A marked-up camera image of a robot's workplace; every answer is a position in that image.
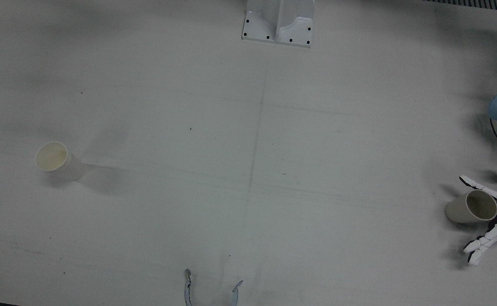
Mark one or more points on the grey ribbed floor mat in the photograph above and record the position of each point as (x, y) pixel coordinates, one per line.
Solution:
(473, 3)

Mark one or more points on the blue metal grabber claw tool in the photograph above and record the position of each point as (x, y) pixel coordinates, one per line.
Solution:
(187, 289)

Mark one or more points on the beige smooth paper cup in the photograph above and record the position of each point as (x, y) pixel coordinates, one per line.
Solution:
(458, 210)

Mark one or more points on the white ribbed paper cup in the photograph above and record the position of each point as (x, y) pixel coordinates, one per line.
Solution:
(72, 168)

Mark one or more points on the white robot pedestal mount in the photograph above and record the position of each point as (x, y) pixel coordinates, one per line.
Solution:
(278, 25)

